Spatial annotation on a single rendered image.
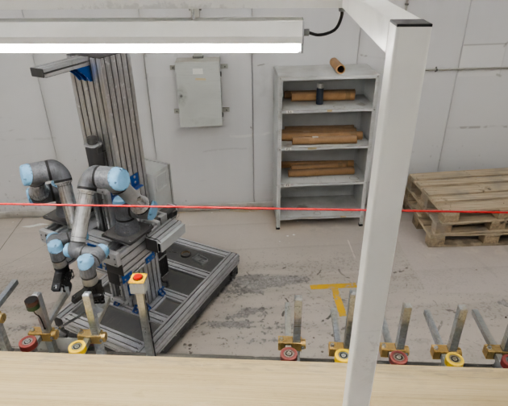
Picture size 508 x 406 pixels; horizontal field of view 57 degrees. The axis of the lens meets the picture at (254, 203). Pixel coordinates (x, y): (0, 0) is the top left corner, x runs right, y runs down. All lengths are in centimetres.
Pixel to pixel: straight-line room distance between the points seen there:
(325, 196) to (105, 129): 289
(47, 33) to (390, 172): 102
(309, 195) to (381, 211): 434
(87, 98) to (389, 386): 219
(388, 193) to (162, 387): 160
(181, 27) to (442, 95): 403
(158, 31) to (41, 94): 367
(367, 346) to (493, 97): 455
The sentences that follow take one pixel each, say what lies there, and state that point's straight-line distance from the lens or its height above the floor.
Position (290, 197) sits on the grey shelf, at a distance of 509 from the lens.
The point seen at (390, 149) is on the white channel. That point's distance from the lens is 75.
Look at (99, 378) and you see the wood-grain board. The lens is 228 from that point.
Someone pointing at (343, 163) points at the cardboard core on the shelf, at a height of 59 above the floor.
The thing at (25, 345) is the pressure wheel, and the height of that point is 91.
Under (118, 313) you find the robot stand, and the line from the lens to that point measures 363.
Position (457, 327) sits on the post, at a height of 99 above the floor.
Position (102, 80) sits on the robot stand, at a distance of 279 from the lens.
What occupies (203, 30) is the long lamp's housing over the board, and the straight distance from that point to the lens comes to 132.
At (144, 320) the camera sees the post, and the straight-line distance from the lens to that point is 237.
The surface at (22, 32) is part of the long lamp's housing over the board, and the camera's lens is 148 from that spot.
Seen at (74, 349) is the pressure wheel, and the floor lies 91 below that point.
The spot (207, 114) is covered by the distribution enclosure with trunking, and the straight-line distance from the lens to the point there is 445.
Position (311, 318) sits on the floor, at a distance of 376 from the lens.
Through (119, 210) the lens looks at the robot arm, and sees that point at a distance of 282.
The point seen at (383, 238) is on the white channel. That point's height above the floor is 211.
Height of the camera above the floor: 256
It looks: 29 degrees down
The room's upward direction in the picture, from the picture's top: 1 degrees counter-clockwise
